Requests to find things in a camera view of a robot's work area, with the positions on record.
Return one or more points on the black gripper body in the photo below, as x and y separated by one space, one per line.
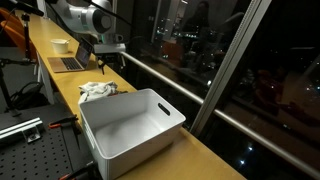
110 59

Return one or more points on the white towel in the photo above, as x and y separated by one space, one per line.
96 89

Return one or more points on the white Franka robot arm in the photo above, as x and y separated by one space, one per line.
86 18

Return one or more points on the white plastic basket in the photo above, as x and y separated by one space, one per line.
143 151

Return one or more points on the silver laptop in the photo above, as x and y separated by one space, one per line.
63 64

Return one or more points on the white bowl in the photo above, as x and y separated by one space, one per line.
60 46

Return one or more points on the black orange clamp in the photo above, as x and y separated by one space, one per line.
80 171
63 121

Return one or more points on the black bag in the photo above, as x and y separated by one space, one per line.
28 96

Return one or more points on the orange chair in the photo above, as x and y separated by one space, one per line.
13 33

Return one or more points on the black tripod stand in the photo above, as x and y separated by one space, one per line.
5 86

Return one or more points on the aluminium extrusion bar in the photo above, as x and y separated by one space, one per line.
20 126

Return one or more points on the black perforated breadboard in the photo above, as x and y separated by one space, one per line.
33 156

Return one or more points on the grey window mullion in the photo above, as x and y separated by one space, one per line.
230 56

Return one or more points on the metal window handrail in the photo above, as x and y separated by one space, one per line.
233 121

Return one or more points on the metal corner bracket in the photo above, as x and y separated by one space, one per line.
31 135

